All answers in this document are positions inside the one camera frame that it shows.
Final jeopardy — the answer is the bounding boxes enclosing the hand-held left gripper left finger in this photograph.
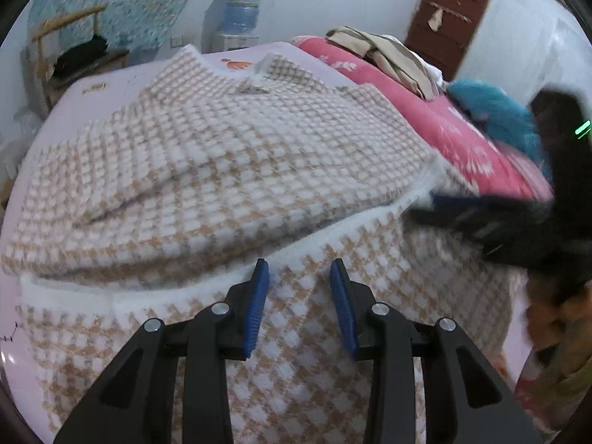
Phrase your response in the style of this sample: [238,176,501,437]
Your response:
[53,258,270,444]

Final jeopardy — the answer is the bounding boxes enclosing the person's right hand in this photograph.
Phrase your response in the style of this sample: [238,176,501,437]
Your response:
[526,284,590,353]

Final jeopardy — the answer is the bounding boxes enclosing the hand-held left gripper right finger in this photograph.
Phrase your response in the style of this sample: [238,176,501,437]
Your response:
[330,258,544,444]

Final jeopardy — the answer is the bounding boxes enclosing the brown wooden door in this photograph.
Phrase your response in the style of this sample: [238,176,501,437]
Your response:
[404,0,492,81]

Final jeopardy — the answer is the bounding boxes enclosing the pink floral blanket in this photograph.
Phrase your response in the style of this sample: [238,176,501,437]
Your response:
[291,34,556,202]

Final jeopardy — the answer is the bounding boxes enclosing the teal fleece cloth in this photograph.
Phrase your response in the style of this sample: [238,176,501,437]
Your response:
[446,78,553,181]

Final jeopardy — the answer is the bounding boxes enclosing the blue water bottle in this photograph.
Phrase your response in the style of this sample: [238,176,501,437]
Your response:
[226,0,265,35]

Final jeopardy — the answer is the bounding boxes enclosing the person's colourful clothing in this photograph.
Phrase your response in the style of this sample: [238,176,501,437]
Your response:
[513,349,592,442]

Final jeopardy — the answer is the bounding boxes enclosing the teal patterned wall cloth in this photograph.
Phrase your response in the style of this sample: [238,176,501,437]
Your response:
[28,0,218,51]

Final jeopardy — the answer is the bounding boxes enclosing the cream cloth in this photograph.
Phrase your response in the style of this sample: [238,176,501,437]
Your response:
[326,26,377,58]

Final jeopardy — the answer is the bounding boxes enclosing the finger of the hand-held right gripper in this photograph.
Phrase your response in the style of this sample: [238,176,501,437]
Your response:
[404,207,532,262]
[430,193,553,218]

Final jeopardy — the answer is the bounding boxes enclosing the wooden chair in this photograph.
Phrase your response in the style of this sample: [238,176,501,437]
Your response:
[30,6,130,107]

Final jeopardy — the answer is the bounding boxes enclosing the beige white checked garment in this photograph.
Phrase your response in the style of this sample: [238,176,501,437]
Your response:
[0,48,532,444]

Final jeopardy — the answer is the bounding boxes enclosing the black item on chair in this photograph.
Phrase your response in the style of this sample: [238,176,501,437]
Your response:
[52,36,109,77]

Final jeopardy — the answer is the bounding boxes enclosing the brown patterned cloth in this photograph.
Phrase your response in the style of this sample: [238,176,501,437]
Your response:
[365,33,440,101]

